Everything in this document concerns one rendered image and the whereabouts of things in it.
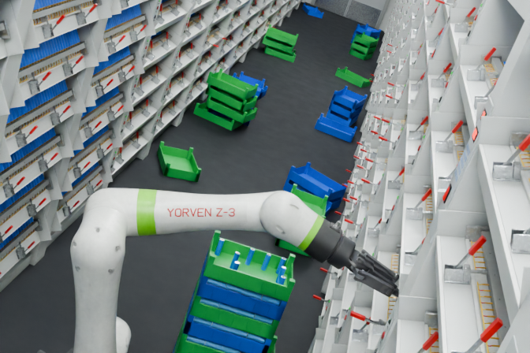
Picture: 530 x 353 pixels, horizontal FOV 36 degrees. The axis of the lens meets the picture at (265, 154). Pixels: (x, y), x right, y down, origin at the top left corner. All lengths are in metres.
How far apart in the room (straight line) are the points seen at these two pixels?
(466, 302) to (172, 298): 2.33
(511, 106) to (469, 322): 0.41
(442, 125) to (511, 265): 1.20
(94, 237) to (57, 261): 1.66
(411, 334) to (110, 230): 0.74
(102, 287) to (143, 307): 1.47
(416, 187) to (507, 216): 1.10
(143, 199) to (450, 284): 0.91
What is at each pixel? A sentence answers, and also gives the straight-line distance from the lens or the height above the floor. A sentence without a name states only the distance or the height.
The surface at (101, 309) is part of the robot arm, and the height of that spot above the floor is 0.75.
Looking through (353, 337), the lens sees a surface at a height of 0.75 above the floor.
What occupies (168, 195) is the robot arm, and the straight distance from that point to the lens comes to 2.03.
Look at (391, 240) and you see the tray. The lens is 2.30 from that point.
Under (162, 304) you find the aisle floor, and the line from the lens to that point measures 3.46.
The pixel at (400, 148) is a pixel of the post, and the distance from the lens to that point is 2.94.
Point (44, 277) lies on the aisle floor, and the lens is 3.42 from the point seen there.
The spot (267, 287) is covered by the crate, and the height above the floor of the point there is 0.51.
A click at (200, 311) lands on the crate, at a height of 0.34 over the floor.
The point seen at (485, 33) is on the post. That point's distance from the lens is 2.14.
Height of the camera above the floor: 1.85
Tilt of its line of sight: 20 degrees down
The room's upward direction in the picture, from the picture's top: 20 degrees clockwise
